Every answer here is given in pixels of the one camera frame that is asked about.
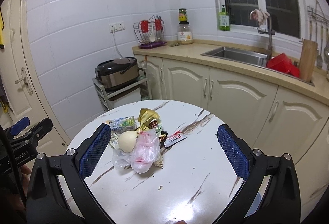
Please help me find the stainless steel sink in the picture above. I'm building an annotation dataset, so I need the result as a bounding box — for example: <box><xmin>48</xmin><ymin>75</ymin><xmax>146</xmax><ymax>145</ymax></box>
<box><xmin>201</xmin><ymin>47</ymin><xmax>268</xmax><ymax>67</ymax></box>

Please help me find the white steamed bun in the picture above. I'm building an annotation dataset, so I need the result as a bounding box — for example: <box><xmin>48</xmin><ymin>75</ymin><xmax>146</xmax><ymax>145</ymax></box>
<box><xmin>118</xmin><ymin>130</ymin><xmax>138</xmax><ymax>153</ymax></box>

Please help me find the red plastic basin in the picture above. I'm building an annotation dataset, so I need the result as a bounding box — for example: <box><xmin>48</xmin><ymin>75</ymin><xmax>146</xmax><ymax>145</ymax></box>
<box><xmin>266</xmin><ymin>53</ymin><xmax>300</xmax><ymax>78</ymax></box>

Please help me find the red wire utensil holder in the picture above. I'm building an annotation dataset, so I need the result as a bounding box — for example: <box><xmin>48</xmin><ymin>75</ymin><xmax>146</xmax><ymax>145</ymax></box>
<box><xmin>133</xmin><ymin>15</ymin><xmax>166</xmax><ymax>49</ymax></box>

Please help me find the clear jar with yellow contents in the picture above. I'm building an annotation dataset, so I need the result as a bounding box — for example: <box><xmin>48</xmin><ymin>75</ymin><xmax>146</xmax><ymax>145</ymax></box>
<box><xmin>177</xmin><ymin>22</ymin><xmax>193</xmax><ymax>44</ymax></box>

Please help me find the cream door with handle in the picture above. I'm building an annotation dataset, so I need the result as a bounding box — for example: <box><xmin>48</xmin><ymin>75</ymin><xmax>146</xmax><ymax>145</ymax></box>
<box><xmin>1</xmin><ymin>0</ymin><xmax>70</xmax><ymax>155</ymax></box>

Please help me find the red white sachet wrapper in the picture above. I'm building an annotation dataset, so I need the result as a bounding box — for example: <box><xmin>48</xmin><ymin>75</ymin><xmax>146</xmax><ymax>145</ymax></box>
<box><xmin>164</xmin><ymin>131</ymin><xmax>186</xmax><ymax>148</ymax></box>

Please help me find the clear plastic bag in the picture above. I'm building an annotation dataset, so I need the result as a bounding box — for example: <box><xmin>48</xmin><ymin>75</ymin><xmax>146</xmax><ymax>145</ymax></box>
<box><xmin>112</xmin><ymin>129</ymin><xmax>161</xmax><ymax>174</ymax></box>

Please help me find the green dish soap bottle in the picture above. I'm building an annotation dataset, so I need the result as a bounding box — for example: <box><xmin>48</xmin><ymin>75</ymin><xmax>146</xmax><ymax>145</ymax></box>
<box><xmin>219</xmin><ymin>5</ymin><xmax>230</xmax><ymax>31</ymax></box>

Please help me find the grey metal shelf rack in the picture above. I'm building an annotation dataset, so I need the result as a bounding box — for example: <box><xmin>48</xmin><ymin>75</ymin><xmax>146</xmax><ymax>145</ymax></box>
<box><xmin>93</xmin><ymin>61</ymin><xmax>152</xmax><ymax>111</ymax></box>

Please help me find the dark sauce bottle yellow label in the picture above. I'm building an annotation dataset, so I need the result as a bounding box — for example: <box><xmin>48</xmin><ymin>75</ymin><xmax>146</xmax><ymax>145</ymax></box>
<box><xmin>178</xmin><ymin>8</ymin><xmax>188</xmax><ymax>24</ymax></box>

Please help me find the white wall power socket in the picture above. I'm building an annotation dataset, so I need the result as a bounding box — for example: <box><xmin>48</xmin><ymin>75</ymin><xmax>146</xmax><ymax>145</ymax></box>
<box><xmin>109</xmin><ymin>22</ymin><xmax>125</xmax><ymax>33</ymax></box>

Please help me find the cream kitchen cabinet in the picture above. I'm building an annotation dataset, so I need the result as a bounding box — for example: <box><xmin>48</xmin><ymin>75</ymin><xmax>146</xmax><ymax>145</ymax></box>
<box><xmin>133</xmin><ymin>44</ymin><xmax>328</xmax><ymax>219</ymax></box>

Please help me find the metal kitchen faucet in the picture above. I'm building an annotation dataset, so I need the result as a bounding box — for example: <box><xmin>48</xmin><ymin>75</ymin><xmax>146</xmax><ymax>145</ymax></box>
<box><xmin>258</xmin><ymin>15</ymin><xmax>275</xmax><ymax>61</ymax></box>

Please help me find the wooden cutting board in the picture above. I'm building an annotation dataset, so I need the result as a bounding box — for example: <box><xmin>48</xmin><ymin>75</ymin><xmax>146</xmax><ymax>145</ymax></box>
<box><xmin>299</xmin><ymin>39</ymin><xmax>317</xmax><ymax>82</ymax></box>

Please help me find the black silver rice cooker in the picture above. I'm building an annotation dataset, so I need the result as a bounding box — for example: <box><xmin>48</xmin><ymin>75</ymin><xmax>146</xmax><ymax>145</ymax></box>
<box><xmin>95</xmin><ymin>57</ymin><xmax>139</xmax><ymax>91</ymax></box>

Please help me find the pink cloth on faucet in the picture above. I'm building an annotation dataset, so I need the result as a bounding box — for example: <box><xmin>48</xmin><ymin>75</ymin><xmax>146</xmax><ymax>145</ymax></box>
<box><xmin>250</xmin><ymin>9</ymin><xmax>270</xmax><ymax>26</ymax></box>

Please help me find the gold foil wrapper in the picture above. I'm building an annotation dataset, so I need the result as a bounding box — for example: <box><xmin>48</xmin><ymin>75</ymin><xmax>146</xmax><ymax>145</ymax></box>
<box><xmin>132</xmin><ymin>108</ymin><xmax>167</xmax><ymax>174</ymax></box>

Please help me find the wall utensil rail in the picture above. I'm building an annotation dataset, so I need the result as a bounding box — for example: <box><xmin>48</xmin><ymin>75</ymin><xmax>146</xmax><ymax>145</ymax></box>
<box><xmin>307</xmin><ymin>0</ymin><xmax>328</xmax><ymax>69</ymax></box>

